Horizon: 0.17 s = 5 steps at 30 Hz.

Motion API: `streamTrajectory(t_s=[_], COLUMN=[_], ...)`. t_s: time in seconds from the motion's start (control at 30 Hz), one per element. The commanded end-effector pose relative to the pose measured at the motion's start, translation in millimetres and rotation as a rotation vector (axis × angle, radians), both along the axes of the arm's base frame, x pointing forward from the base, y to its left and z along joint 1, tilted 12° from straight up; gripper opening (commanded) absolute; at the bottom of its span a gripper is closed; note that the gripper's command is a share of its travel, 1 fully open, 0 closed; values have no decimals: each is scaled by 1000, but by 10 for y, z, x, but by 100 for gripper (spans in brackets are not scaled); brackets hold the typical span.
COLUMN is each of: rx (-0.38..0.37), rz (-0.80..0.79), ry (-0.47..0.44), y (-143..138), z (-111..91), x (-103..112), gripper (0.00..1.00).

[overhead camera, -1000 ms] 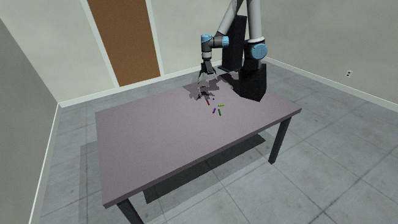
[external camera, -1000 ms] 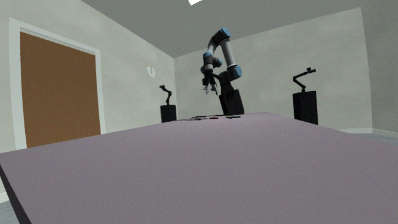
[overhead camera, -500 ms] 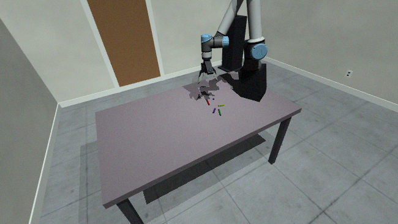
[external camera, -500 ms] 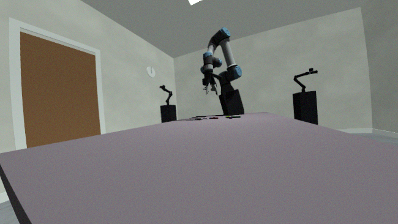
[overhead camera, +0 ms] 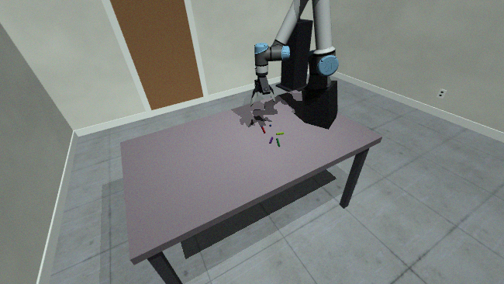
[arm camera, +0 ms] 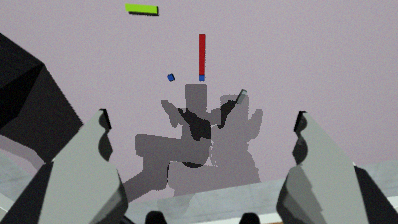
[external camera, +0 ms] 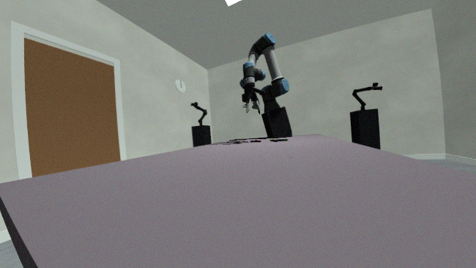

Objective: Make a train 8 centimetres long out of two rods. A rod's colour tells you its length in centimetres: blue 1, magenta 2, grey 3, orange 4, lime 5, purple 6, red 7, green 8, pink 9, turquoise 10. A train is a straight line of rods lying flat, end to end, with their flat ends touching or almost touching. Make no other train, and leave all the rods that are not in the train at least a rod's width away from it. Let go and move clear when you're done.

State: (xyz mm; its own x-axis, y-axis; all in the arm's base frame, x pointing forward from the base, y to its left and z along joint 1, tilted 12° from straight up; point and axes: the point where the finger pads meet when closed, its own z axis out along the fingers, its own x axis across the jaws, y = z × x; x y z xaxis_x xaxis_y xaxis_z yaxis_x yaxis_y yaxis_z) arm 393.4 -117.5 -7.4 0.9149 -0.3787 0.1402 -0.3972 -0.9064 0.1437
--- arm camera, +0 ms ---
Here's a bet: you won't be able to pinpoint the lime green rod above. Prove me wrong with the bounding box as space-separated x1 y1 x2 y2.
125 4 158 13

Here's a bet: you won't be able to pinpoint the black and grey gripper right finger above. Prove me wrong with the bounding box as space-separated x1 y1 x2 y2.
276 111 398 224

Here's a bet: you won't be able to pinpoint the red rod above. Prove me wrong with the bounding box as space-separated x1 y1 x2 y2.
199 34 205 75

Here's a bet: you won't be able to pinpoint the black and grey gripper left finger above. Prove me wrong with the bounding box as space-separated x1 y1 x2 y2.
0 109 129 224

